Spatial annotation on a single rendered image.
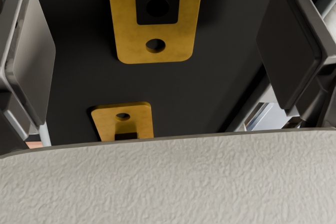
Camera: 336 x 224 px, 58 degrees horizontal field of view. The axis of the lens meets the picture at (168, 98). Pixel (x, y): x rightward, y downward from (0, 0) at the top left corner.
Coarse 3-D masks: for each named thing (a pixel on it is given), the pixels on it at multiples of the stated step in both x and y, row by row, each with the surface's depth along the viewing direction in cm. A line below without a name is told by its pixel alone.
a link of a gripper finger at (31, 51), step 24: (24, 0) 10; (0, 24) 9; (24, 24) 9; (0, 48) 8; (24, 48) 9; (48, 48) 11; (0, 72) 8; (24, 72) 9; (48, 72) 11; (0, 96) 8; (24, 96) 9; (48, 96) 11; (24, 120) 9
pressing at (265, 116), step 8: (264, 104) 51; (272, 104) 51; (256, 112) 54; (264, 112) 53; (272, 112) 54; (280, 112) 54; (248, 120) 56; (256, 120) 55; (264, 120) 56; (272, 120) 57; (280, 120) 57; (248, 128) 57; (256, 128) 58; (264, 128) 59; (272, 128) 59; (280, 128) 60
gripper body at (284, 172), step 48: (96, 144) 6; (144, 144) 6; (192, 144) 6; (240, 144) 6; (288, 144) 6; (0, 192) 6; (48, 192) 5; (96, 192) 5; (144, 192) 5; (192, 192) 6; (240, 192) 6; (288, 192) 6
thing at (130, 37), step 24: (120, 0) 12; (144, 0) 12; (168, 0) 12; (192, 0) 13; (120, 24) 14; (144, 24) 13; (168, 24) 14; (192, 24) 14; (120, 48) 15; (144, 48) 15; (168, 48) 15; (192, 48) 15
